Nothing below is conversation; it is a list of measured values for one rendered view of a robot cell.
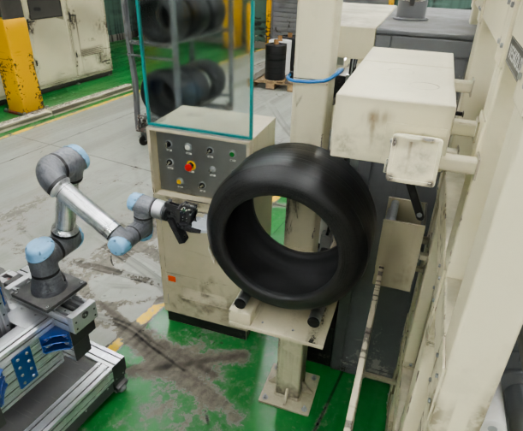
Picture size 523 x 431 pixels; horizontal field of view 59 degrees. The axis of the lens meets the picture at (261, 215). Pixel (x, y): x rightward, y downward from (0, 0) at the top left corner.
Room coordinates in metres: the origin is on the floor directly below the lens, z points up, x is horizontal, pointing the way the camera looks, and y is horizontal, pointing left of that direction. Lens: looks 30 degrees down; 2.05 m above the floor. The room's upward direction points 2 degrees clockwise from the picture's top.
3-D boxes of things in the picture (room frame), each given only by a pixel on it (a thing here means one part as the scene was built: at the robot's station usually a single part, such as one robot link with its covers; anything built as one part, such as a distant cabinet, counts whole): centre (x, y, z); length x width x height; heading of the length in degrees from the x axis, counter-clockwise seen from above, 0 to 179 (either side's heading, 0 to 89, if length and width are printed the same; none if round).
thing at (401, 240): (1.55, -0.55, 1.05); 0.20 x 0.15 x 0.30; 162
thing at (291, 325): (1.46, -0.12, 0.80); 0.37 x 0.36 x 0.02; 72
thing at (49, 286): (1.62, 0.93, 0.77); 0.15 x 0.15 x 0.10
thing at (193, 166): (2.31, 0.26, 0.63); 0.56 x 0.41 x 1.27; 72
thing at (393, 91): (1.24, -0.36, 1.71); 0.61 x 0.25 x 0.15; 162
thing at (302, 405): (1.71, -0.18, 0.02); 0.27 x 0.27 x 0.04; 72
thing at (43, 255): (1.63, 0.93, 0.88); 0.13 x 0.12 x 0.14; 159
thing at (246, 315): (1.50, 0.01, 0.84); 0.36 x 0.09 x 0.06; 162
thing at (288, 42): (8.35, -0.28, 0.38); 1.20 x 0.80 x 0.76; 161
